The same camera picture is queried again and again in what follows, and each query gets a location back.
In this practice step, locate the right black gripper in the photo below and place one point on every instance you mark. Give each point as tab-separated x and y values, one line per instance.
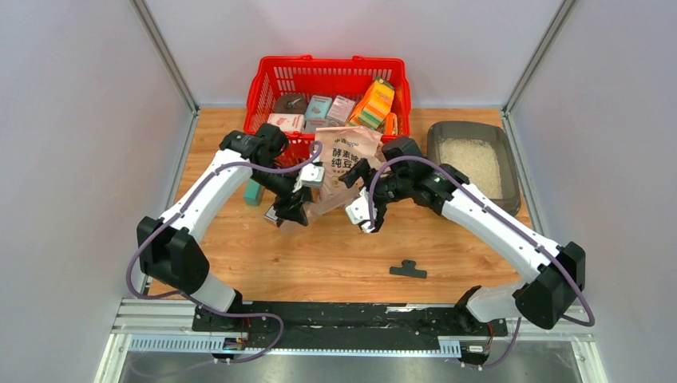
362	168

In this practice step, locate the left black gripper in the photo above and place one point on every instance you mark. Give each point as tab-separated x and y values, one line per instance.
286	210

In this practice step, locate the pink cat litter bag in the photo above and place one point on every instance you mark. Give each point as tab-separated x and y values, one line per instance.
343	148

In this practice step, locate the black bag clip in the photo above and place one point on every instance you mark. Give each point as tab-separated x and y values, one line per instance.
408	268

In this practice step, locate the clear plastic scoop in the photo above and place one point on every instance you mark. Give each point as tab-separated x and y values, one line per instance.
288	227

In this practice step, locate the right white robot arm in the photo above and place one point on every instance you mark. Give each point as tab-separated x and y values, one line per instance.
552	275

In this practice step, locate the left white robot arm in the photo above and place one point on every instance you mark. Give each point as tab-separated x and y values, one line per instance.
169	246

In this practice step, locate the black rectangular box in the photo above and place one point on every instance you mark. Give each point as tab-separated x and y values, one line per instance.
271	216

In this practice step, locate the teal rectangular box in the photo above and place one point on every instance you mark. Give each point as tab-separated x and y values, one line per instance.
253	193

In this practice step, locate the grey pink small box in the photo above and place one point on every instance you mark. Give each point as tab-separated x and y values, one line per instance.
340	111

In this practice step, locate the pink white box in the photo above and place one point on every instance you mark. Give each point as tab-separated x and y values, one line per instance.
287	122

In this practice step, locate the teal small box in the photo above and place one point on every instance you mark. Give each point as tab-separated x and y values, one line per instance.
318	107

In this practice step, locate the grey litter box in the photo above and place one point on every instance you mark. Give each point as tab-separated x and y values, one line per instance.
482	152

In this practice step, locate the orange item in basket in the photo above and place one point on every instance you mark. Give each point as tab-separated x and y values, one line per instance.
390	125

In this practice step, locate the orange striped sponge pack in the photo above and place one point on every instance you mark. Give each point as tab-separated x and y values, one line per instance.
373	105

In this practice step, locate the brown round tin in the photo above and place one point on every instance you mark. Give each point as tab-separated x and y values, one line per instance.
290	103

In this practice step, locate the red plastic shopping basket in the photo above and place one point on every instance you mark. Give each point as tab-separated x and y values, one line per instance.
303	93

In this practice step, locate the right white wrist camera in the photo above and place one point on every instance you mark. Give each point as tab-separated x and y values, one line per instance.
359	212

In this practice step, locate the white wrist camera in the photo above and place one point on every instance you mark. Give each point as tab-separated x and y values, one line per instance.
310	176
359	212

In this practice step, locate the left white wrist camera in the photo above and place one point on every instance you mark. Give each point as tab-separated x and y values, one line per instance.
310	176

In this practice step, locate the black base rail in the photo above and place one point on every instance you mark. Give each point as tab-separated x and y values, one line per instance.
354	327

